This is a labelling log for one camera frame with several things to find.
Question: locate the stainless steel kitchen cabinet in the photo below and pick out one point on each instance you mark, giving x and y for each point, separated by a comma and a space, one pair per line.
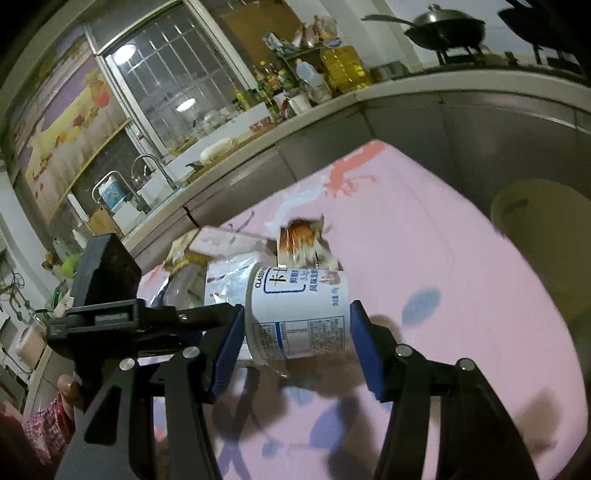
323, 143

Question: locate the brown snack bags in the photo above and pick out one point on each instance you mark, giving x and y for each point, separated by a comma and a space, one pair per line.
318, 32

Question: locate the black gas stove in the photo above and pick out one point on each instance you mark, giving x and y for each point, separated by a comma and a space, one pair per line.
471, 57

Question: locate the pink printed tablecloth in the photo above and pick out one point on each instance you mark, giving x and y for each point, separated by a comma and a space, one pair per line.
415, 230

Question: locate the pink flat box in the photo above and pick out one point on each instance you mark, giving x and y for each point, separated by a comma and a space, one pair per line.
217, 242

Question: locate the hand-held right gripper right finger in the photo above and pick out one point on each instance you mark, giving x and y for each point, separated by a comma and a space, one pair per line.
367, 350

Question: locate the yellow cooking oil bottle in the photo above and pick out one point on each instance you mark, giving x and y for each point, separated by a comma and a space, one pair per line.
344, 67

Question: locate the clear plastic wrapper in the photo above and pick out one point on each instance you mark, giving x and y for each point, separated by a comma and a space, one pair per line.
184, 288

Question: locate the row of condiment bottles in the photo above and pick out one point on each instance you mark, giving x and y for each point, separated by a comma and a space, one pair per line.
268, 83

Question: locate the wooden cutting board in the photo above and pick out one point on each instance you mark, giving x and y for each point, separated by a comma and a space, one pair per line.
101, 221

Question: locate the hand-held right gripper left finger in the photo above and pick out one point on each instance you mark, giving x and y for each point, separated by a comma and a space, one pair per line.
227, 355

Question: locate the small steel pot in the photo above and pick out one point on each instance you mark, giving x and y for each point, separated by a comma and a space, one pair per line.
388, 73

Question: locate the white plastic jug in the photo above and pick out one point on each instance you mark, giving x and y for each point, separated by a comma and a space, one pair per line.
311, 83

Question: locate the person's left forearm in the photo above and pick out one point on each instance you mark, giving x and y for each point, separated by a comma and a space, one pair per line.
48, 429

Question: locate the black frying pan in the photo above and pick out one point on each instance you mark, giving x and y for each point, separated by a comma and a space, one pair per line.
545, 27

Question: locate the beige round bin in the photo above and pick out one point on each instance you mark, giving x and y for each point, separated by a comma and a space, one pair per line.
531, 207

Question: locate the beige paper wrapper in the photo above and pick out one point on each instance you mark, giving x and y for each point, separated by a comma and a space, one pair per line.
178, 254

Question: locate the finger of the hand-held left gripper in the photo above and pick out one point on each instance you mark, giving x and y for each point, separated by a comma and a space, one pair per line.
184, 319

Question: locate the white yogurt cup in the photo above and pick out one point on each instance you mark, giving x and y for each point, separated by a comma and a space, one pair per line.
295, 314

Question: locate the fruit wall poster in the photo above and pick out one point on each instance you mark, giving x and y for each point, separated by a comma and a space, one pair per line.
69, 124

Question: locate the orange snack wrapper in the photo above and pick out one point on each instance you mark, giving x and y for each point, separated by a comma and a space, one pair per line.
300, 240

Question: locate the blue label container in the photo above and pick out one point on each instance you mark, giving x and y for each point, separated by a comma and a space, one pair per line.
111, 194

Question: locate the silver foil packet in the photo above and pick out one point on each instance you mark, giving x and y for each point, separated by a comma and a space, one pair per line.
226, 277

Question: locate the chrome faucet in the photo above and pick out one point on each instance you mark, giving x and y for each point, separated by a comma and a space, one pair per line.
162, 168

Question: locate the white plastic container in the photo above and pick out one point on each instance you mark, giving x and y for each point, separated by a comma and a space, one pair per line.
154, 191

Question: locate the person's left hand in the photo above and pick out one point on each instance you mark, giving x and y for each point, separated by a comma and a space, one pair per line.
70, 392

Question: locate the white cardboard box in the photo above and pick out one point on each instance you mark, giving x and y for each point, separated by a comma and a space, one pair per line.
249, 120

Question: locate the steel wok with lid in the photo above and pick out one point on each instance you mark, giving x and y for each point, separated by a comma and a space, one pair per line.
448, 25

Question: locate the barred kitchen window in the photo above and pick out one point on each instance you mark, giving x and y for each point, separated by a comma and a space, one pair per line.
175, 78

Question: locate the white radish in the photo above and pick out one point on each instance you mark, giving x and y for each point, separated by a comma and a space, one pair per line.
219, 147

